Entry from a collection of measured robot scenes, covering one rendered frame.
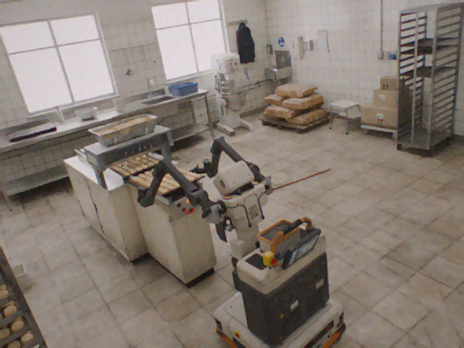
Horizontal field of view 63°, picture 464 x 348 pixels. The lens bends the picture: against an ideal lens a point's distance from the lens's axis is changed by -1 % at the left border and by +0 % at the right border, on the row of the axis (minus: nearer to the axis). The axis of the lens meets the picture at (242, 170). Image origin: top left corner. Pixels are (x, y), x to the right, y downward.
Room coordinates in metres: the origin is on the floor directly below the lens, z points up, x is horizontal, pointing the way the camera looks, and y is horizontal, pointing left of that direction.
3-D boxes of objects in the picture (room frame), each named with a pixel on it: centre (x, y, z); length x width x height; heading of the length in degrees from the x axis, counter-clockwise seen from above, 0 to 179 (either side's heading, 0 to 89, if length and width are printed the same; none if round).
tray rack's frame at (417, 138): (4.86, -2.54, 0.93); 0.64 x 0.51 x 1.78; 125
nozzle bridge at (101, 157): (3.38, 0.99, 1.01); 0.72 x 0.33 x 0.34; 127
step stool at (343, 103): (6.10, -1.86, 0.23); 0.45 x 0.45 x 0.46; 24
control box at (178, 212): (2.68, 0.47, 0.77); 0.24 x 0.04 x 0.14; 127
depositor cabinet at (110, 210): (3.76, 1.28, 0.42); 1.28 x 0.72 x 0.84; 37
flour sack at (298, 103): (6.57, -1.24, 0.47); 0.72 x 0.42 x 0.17; 127
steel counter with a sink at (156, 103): (5.93, 1.99, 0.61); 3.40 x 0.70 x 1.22; 122
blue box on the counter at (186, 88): (6.69, 0.79, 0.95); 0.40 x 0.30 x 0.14; 125
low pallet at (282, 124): (6.81, -1.10, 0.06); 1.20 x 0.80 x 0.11; 34
